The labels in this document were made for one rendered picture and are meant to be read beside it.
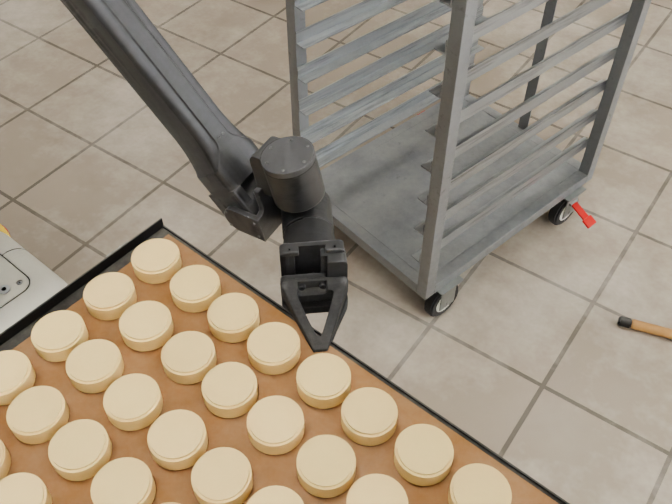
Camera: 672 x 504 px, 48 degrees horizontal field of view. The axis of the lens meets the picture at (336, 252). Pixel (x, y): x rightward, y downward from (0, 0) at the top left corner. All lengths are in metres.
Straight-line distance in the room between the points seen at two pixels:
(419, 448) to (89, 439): 0.28
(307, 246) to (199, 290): 0.12
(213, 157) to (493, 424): 1.10
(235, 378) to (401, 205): 1.30
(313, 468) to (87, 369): 0.23
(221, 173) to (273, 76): 1.82
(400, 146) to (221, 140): 1.32
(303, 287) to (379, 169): 1.31
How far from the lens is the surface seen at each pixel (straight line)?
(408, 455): 0.66
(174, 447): 0.68
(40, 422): 0.72
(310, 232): 0.80
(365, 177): 2.02
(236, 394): 0.69
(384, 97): 2.01
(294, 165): 0.77
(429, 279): 1.73
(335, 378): 0.70
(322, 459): 0.66
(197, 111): 0.84
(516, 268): 2.05
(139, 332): 0.75
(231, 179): 0.84
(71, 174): 2.39
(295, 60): 1.74
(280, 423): 0.68
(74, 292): 0.83
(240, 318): 0.74
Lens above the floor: 1.51
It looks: 48 degrees down
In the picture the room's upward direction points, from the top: straight up
